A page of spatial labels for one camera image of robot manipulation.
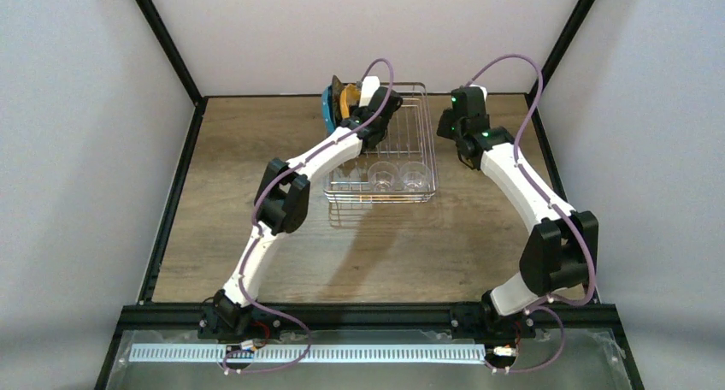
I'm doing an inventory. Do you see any black floral square plate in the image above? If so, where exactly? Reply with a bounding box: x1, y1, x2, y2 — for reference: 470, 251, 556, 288
330, 74, 345, 127

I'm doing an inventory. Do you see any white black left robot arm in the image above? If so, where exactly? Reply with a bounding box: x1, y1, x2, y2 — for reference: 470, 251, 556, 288
212, 86, 403, 333

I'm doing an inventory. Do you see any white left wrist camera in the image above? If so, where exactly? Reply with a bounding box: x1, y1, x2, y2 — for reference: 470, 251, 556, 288
358, 76, 380, 107

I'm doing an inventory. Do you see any small clear plastic cup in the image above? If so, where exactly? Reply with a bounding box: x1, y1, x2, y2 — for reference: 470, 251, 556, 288
367, 161, 401, 193

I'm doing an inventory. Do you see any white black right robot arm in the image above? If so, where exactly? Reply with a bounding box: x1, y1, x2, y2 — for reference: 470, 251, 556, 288
437, 86, 598, 316

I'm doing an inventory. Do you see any black aluminium frame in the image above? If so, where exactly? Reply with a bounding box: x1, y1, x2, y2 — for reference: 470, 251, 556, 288
95, 0, 644, 389

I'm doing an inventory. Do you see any orange polka dot plate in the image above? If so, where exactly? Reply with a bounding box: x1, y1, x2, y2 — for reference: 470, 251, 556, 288
339, 84, 361, 120

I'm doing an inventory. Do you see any blue polka dot plate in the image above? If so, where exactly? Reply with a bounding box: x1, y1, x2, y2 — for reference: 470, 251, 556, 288
321, 86, 336, 135

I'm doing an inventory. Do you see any white slotted cable duct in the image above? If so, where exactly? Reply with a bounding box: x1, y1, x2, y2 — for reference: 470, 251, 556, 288
125, 344, 486, 364

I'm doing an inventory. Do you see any metal wire dish rack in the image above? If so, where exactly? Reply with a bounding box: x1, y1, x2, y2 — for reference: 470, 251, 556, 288
323, 81, 438, 204

